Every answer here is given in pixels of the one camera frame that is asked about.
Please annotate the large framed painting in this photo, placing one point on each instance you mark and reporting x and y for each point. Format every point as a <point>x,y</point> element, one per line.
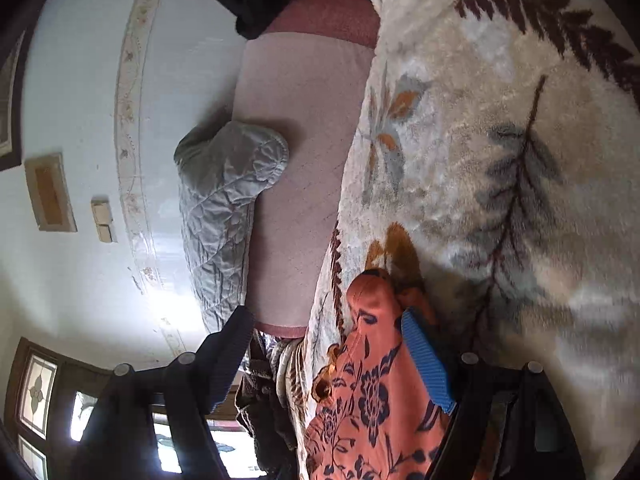
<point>7,110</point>

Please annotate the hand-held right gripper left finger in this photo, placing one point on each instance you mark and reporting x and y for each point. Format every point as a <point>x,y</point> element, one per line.
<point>229,357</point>

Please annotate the brown fuzzy garment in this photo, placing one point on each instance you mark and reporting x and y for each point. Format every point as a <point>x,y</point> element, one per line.
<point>260,410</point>

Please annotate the orange floral garment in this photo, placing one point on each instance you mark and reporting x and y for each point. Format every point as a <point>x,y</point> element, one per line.
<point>370,410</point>

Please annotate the grey quilted pillow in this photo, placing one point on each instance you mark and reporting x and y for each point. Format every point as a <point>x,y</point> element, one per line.
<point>220,200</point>

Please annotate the small framed wall plaque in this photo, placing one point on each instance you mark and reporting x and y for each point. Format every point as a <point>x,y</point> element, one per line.
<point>50,192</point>

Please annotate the wooden stained glass door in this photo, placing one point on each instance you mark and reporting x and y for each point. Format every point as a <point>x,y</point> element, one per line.
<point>35,390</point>

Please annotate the leaf print blanket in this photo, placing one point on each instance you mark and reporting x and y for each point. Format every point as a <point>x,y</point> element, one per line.
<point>475,185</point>

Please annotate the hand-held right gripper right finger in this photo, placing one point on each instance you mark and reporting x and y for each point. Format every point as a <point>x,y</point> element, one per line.
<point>425,360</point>

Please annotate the pink sofa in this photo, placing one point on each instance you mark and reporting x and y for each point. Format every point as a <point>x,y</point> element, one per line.
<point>300,160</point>

